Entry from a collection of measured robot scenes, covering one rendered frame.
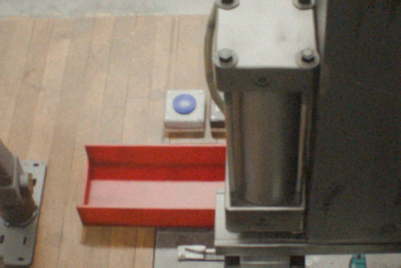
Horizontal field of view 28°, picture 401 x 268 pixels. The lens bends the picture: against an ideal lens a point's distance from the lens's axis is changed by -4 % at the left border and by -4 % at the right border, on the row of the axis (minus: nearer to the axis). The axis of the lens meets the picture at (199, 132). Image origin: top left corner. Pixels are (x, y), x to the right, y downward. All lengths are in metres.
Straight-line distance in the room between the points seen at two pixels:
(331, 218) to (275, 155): 0.10
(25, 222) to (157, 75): 0.37
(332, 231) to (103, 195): 0.55
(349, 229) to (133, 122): 0.63
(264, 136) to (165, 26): 0.81
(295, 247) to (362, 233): 0.11
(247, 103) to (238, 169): 0.12
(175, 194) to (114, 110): 0.21
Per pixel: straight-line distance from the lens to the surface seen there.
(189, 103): 1.41
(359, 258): 1.28
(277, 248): 0.99
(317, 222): 0.89
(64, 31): 1.61
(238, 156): 0.85
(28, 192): 1.26
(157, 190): 1.36
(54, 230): 1.36
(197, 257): 1.21
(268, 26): 0.74
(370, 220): 0.89
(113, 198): 1.36
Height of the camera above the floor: 2.06
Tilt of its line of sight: 54 degrees down
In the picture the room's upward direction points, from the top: 6 degrees counter-clockwise
